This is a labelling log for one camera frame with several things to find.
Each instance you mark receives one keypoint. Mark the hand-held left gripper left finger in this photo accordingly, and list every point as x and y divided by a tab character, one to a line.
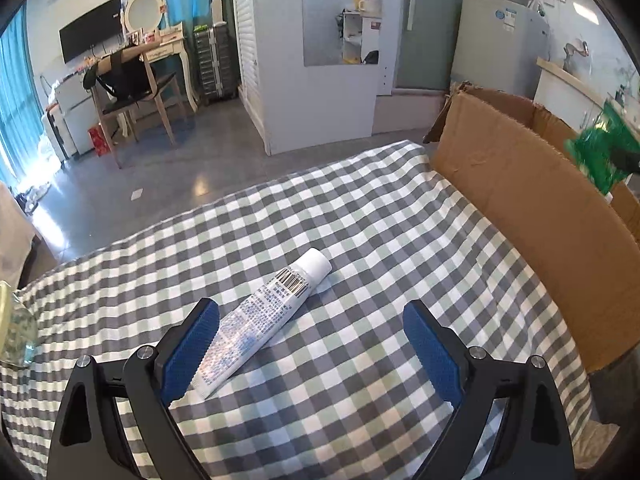
192	350

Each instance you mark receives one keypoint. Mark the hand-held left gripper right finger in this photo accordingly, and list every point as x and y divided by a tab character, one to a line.
432	350

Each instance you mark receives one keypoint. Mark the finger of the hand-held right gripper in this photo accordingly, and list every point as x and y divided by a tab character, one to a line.
629	159

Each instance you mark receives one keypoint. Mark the green snack packet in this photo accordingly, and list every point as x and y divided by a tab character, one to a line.
600	145

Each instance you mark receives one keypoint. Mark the white cream tube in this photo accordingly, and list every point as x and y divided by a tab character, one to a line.
265	315

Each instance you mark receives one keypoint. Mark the brown cardboard box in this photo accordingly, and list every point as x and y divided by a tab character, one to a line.
520	190

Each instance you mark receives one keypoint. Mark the white sink counter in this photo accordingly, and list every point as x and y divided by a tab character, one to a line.
565	90

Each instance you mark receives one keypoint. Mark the checkered tablecloth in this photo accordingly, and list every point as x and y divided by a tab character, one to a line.
350	240

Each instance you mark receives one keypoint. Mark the green lidded drink bottle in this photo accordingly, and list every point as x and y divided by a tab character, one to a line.
17	325

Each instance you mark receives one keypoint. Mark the white refrigerator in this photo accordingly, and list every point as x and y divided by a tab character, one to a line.
490	45

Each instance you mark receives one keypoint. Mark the pair of slippers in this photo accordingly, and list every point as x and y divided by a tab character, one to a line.
35	195

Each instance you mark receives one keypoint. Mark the red paper bag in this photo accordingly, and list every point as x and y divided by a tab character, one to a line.
100	139

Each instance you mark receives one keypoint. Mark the wooden chair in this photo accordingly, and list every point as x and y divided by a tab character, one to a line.
150	95

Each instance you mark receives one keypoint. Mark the white low cabinet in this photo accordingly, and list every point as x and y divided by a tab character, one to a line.
72	120

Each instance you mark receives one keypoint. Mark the white louvered wardrobe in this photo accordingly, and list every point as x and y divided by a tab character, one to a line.
325	100

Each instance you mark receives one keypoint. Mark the black bag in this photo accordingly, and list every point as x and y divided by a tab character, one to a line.
117	75

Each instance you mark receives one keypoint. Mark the white vanity desk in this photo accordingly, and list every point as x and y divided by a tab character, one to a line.
170	50

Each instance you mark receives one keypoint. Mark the blue curtain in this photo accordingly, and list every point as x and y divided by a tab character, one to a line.
17	100

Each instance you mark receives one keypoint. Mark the black monitor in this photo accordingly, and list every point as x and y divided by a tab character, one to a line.
90	30

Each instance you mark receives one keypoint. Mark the round white mirror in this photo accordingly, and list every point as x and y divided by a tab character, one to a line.
142	10

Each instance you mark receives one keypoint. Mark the rectangular wall mirror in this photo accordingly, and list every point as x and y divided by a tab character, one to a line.
325	10

